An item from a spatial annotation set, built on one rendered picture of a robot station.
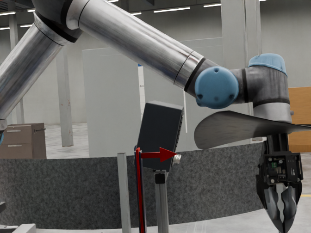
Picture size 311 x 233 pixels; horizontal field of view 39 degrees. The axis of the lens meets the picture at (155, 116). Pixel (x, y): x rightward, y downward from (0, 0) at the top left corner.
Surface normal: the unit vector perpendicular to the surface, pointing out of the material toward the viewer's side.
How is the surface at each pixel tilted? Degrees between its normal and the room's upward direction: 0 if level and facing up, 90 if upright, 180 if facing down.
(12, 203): 90
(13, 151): 90
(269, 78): 73
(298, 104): 90
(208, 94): 89
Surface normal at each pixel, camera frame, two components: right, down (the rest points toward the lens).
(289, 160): -0.10, -0.24
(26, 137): -0.21, 0.07
